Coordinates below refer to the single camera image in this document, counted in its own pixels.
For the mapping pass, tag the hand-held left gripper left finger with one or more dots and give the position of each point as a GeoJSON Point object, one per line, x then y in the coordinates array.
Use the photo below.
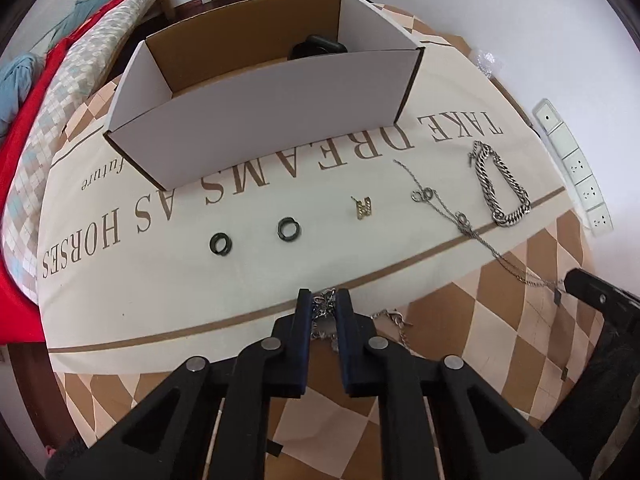
{"type": "Point", "coordinates": [301, 332]}

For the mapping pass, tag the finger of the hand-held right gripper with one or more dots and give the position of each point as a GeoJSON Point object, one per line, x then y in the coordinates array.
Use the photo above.
{"type": "Point", "coordinates": [595, 292]}

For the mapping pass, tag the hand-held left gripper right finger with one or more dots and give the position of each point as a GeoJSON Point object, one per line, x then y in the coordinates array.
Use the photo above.
{"type": "Point", "coordinates": [345, 332]}

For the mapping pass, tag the white cardboard box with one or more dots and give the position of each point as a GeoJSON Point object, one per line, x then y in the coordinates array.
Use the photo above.
{"type": "Point", "coordinates": [270, 105]}

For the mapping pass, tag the gold earring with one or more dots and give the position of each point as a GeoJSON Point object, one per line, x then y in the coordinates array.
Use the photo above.
{"type": "Point", "coordinates": [363, 207]}

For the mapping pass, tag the white power strip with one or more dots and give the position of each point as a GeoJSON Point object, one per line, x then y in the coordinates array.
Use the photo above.
{"type": "Point", "coordinates": [575, 165]}

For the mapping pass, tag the printed checkered cloth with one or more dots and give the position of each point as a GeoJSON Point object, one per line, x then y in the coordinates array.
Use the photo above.
{"type": "Point", "coordinates": [165, 280]}

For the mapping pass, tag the clear plastic bag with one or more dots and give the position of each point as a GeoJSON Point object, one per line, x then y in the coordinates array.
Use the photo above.
{"type": "Point", "coordinates": [486, 62]}

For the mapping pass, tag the black object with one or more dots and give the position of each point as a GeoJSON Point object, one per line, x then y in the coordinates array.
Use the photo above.
{"type": "Point", "coordinates": [320, 46]}

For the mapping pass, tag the checkered quilt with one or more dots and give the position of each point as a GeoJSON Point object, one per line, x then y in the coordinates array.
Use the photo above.
{"type": "Point", "coordinates": [60, 90]}

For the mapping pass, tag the blue cloth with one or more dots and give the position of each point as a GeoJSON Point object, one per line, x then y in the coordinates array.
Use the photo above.
{"type": "Point", "coordinates": [17, 85]}

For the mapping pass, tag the teal striped cloth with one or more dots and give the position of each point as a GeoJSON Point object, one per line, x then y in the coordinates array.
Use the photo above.
{"type": "Point", "coordinates": [95, 0]}

